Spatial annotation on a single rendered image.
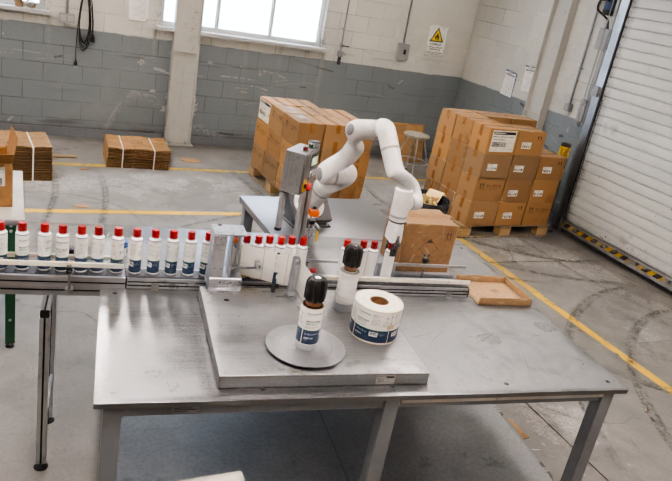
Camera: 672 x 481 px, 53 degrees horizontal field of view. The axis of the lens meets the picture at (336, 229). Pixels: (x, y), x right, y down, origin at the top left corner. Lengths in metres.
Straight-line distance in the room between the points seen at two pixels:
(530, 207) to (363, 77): 3.06
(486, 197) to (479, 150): 0.49
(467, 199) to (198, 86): 3.54
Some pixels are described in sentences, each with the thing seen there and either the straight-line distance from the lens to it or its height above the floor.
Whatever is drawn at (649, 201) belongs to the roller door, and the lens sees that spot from 7.20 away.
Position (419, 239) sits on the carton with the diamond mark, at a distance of 3.48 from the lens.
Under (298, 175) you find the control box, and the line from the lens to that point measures 2.94.
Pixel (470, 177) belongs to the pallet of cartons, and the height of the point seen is 0.61.
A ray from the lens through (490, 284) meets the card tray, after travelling 3.69.
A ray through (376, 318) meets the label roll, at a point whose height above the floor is 0.99.
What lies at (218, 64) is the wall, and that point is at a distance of 8.37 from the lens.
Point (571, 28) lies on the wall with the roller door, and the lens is 8.39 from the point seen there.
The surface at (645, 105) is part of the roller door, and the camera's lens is 7.34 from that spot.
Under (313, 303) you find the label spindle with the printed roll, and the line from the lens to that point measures 2.47.
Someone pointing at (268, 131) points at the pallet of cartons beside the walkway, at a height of 0.60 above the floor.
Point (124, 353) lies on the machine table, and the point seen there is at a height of 0.83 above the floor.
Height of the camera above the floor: 2.20
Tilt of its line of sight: 20 degrees down
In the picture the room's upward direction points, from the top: 11 degrees clockwise
